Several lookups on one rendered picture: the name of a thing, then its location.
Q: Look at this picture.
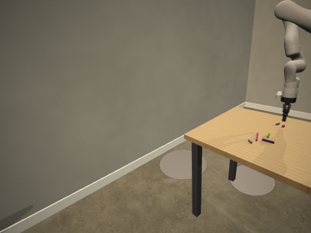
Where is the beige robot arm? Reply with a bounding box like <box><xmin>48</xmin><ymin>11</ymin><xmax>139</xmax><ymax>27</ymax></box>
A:
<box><xmin>274</xmin><ymin>0</ymin><xmax>311</xmax><ymax>98</ymax></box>

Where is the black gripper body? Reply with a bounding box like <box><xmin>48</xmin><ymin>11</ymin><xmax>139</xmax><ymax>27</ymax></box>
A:
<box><xmin>281</xmin><ymin>97</ymin><xmax>296</xmax><ymax>106</ymax></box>

